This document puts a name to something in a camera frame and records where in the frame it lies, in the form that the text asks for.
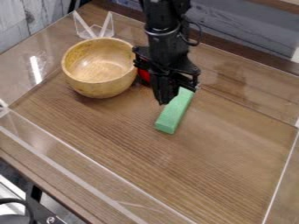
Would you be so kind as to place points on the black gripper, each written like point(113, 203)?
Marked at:
point(169, 67)

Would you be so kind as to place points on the green rectangular block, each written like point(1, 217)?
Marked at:
point(173, 110)

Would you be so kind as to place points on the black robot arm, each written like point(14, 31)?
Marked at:
point(167, 15)

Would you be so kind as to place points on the brown wooden bowl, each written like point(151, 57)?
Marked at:
point(97, 67)

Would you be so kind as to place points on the red toy strawberry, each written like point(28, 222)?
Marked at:
point(143, 70)

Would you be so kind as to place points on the clear acrylic tray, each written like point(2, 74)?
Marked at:
point(224, 170)

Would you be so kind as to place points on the clear acrylic corner bracket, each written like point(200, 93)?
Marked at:
point(93, 31)

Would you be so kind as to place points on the black table leg bracket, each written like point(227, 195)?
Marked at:
point(42, 215)

